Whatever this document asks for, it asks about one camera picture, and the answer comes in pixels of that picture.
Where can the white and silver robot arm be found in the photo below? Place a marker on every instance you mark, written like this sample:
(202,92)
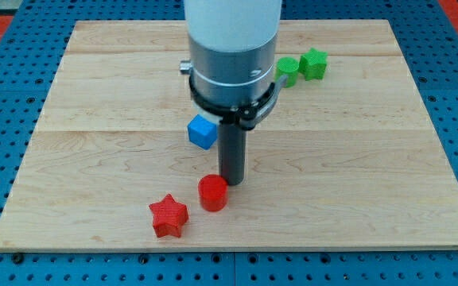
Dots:
(232,44)

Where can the red star block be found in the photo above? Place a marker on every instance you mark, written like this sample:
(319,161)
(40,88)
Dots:
(169,216)

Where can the green star block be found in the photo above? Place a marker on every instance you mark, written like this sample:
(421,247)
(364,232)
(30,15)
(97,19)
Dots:
(313,64)

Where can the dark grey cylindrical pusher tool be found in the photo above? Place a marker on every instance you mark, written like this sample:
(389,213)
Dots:
(231,153)

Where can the blue cube block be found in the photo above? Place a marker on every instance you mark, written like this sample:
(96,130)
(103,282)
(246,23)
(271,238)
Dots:
(201,132)

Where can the red cylinder block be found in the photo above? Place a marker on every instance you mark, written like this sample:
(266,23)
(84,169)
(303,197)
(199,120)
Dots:
(212,190)

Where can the green cylinder block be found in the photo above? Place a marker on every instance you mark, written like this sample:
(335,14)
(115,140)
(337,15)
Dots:
(287,66)

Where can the light wooden board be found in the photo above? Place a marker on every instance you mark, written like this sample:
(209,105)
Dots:
(348,163)

